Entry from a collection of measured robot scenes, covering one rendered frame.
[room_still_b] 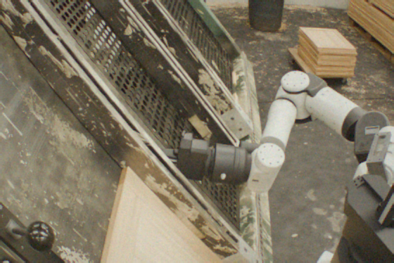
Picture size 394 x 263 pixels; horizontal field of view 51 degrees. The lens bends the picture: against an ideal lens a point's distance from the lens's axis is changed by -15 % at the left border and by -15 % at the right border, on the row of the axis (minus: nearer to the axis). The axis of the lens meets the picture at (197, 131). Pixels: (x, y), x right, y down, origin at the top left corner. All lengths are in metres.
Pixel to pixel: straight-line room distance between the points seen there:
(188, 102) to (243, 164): 0.43
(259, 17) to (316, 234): 3.23
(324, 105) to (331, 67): 3.07
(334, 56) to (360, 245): 3.74
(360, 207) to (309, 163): 2.78
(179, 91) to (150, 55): 0.14
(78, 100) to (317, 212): 2.13
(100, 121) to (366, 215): 0.63
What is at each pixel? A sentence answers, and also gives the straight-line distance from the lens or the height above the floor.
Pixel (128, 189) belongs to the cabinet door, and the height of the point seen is 1.27.
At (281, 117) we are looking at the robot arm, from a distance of 1.17.
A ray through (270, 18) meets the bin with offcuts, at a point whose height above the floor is 0.17.
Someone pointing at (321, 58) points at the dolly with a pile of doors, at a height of 0.30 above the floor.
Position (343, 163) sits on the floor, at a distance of 3.32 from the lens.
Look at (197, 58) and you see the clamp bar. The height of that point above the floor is 1.21.
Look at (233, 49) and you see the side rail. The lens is 2.42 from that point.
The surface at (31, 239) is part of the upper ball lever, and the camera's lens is 0.51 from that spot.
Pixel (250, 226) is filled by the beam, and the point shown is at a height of 0.90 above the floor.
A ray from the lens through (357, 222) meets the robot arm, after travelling 0.48.
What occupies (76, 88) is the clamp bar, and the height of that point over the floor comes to 1.47.
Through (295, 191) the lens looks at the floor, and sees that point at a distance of 2.98.
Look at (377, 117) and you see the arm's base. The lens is 1.09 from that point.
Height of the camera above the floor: 1.89
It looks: 33 degrees down
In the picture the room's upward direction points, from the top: 1 degrees clockwise
